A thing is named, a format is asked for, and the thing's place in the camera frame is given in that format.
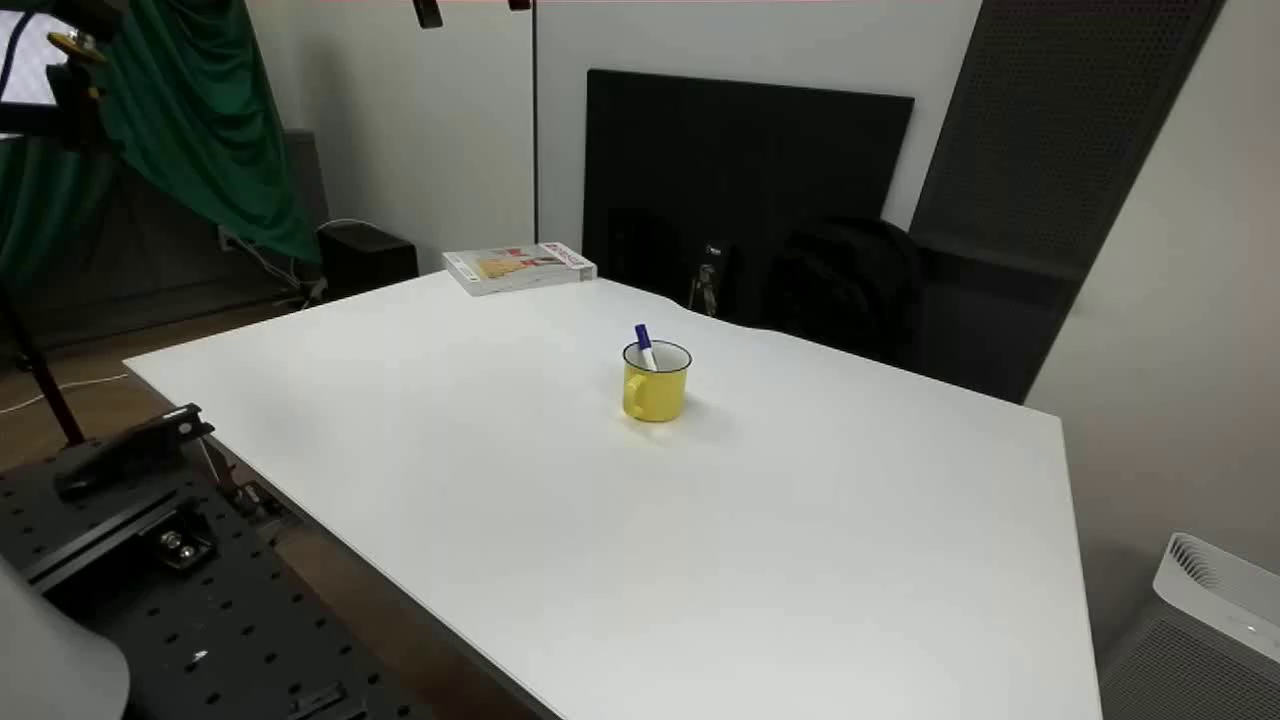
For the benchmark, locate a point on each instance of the white marker with blue cap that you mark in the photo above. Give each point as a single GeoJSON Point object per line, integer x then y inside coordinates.
{"type": "Point", "coordinates": [643, 338]}

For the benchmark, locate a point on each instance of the white rounded robot base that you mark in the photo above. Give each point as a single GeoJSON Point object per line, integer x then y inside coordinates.
{"type": "Point", "coordinates": [55, 666]}

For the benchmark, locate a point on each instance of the yellow enamel mug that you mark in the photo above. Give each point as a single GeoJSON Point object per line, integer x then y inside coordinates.
{"type": "Point", "coordinates": [659, 399]}

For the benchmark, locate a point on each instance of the small metal table clamp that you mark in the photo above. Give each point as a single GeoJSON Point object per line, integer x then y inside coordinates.
{"type": "Point", "coordinates": [704, 282]}

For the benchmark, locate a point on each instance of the black backpack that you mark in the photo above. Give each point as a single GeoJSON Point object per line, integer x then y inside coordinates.
{"type": "Point", "coordinates": [843, 287]}

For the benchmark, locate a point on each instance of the black speaker box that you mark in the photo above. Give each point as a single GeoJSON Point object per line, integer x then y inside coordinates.
{"type": "Point", "coordinates": [365, 256]}

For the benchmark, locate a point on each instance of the black perforated breadboard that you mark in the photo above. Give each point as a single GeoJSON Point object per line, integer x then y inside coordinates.
{"type": "Point", "coordinates": [225, 624]}

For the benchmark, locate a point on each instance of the green cloth curtain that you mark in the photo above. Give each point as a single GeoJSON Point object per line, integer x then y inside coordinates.
{"type": "Point", "coordinates": [203, 121]}

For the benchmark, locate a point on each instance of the black bench clamp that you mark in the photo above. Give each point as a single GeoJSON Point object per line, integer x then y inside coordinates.
{"type": "Point", "coordinates": [127, 452]}

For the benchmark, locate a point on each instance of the black tripod leg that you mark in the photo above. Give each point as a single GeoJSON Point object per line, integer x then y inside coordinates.
{"type": "Point", "coordinates": [41, 374]}

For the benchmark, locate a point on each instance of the white plastic bin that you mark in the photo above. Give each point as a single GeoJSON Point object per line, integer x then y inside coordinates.
{"type": "Point", "coordinates": [1213, 603]}

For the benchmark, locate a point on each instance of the bright monitor screen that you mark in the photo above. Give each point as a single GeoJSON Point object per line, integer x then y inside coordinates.
{"type": "Point", "coordinates": [27, 63]}

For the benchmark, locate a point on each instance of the dark grey wall panel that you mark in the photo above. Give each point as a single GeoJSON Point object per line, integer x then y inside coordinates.
{"type": "Point", "coordinates": [1055, 132]}

